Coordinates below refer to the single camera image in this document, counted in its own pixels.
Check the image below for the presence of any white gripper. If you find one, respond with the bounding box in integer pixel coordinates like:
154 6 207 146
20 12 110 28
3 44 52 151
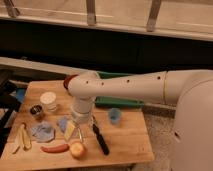
64 97 96 141

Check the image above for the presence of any red yellow apple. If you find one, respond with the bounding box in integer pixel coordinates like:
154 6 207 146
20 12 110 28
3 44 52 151
70 142 86 158

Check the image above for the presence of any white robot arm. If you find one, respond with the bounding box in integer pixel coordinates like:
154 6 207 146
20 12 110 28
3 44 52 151
63 70 213 171

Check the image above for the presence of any blue plastic cup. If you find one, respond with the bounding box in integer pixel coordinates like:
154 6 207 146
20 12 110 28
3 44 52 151
108 108 121 124

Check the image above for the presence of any white paper cup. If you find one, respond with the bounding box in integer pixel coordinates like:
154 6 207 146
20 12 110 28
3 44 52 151
40 92 57 111

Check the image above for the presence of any blue sponge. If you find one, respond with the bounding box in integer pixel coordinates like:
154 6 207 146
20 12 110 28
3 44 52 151
57 117 68 133

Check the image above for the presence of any green plastic tray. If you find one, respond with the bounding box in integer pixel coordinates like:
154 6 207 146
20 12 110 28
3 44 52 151
95 71 143 108

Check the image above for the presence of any red sausage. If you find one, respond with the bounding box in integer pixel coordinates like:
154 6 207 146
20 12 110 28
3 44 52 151
40 144 69 153

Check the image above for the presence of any light blue cloth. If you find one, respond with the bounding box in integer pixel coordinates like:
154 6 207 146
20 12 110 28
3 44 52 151
31 121 55 143

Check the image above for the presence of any red bowl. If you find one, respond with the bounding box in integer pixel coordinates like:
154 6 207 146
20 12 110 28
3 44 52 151
63 74 78 90

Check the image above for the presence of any black chair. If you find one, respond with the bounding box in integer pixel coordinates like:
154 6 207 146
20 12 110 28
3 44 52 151
0 69 21 156

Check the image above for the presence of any black handled knife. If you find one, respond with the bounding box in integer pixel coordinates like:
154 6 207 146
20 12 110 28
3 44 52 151
92 116 110 155

